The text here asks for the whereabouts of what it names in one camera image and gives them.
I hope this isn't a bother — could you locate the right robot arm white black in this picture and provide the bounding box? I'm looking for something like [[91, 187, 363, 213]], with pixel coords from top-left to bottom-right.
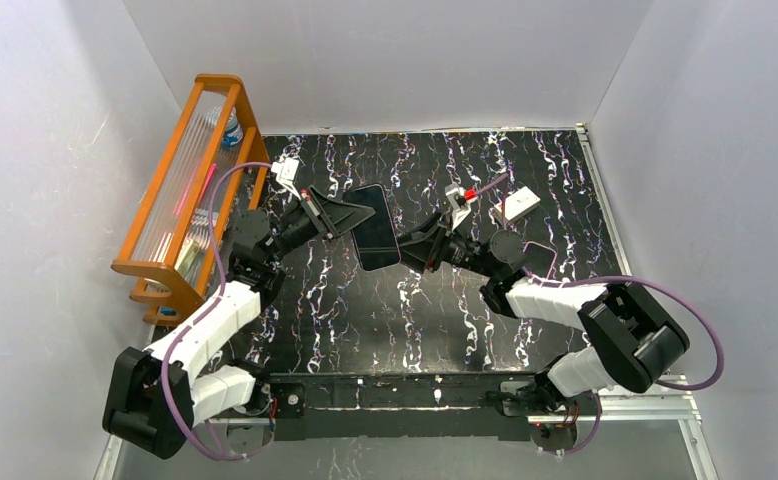
[[397, 214, 690, 403]]

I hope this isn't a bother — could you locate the purple cable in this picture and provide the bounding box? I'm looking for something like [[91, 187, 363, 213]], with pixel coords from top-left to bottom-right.
[[160, 161, 274, 462], [478, 173, 726, 458]]

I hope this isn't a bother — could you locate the phone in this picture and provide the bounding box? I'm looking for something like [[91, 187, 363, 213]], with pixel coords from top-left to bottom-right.
[[522, 241, 557, 282]]

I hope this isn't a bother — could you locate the small white red box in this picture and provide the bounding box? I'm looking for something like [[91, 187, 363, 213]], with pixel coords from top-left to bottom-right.
[[492, 186, 541, 227]]

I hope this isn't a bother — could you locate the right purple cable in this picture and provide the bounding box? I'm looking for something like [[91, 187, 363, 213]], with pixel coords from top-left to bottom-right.
[[478, 173, 726, 458]]

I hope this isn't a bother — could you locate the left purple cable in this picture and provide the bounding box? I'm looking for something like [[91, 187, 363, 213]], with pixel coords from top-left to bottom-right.
[[160, 161, 274, 462]]

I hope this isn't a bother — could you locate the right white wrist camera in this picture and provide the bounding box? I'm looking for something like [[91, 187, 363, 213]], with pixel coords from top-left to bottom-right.
[[445, 183, 477, 231]]

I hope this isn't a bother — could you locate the orange wooden rack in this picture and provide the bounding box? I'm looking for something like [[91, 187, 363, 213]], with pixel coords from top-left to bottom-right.
[[111, 73, 270, 327]]

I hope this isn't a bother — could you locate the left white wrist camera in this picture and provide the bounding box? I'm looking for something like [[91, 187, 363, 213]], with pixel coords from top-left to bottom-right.
[[270, 156, 300, 197]]

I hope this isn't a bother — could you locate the blue labelled bottle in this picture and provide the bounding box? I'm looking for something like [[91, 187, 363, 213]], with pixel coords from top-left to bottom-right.
[[221, 110, 244, 148]]

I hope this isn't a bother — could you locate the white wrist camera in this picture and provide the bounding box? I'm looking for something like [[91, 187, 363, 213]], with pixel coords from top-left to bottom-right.
[[270, 156, 300, 197], [445, 183, 477, 231]]

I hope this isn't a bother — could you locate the pink box in rack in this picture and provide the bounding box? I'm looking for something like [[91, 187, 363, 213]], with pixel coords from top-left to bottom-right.
[[174, 163, 218, 219]]

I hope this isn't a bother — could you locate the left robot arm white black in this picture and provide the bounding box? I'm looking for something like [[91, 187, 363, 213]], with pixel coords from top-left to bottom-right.
[[102, 186, 376, 461]]

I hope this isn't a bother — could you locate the black phone case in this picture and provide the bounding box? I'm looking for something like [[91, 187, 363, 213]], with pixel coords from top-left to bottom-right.
[[342, 184, 401, 271]]

